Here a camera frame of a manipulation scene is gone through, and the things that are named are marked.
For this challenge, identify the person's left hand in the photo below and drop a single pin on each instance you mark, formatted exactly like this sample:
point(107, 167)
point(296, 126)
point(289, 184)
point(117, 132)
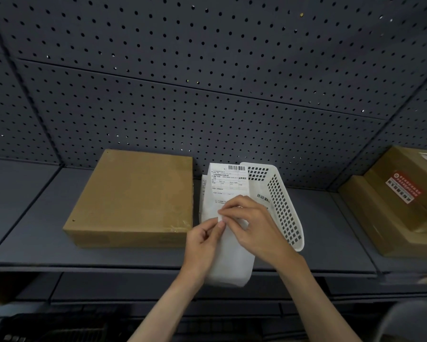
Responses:
point(199, 252)

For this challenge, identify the person's right hand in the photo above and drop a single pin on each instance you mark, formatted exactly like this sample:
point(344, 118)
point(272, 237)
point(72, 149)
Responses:
point(259, 231)

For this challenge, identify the person's right thumb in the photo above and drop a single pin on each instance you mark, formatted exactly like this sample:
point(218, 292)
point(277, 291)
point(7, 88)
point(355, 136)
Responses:
point(229, 217)

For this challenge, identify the person's left thumb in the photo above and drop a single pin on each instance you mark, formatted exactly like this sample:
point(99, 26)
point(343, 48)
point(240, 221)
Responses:
point(219, 231)

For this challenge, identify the white mailer bag with label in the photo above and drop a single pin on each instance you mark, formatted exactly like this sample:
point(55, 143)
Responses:
point(231, 259)

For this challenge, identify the person's right forearm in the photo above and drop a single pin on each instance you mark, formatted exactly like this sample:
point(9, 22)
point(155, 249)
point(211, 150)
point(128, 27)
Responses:
point(316, 306)

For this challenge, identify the person's left forearm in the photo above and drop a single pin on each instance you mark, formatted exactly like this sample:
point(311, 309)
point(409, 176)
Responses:
point(163, 309)

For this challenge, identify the white flat packet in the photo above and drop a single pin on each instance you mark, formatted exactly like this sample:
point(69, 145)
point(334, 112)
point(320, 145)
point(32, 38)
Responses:
point(203, 195)

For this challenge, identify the white perforated plastic basket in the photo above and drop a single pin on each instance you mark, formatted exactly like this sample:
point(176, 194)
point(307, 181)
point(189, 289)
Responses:
point(284, 210)

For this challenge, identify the flat brown cardboard box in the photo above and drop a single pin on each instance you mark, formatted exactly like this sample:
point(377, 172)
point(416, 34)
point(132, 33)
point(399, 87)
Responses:
point(131, 199)

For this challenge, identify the grey pegboard back panel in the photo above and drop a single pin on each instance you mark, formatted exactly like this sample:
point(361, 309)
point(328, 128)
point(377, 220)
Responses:
point(213, 85)

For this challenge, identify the low wide brown cardboard box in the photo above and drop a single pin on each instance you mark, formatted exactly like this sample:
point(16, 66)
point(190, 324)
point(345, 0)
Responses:
point(370, 217)

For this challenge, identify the grey metal shelf board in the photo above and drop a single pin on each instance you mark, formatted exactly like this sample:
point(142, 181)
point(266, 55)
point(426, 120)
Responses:
point(39, 245)

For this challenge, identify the brown cardboard box red label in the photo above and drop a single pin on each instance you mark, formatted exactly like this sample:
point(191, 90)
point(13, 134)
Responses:
point(412, 188)

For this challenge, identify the black plastic crate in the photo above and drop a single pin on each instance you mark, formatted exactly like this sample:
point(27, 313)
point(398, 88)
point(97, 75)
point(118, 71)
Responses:
point(56, 325)

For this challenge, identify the grey rounded item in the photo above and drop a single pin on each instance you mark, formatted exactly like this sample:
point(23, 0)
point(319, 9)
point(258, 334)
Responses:
point(412, 322)

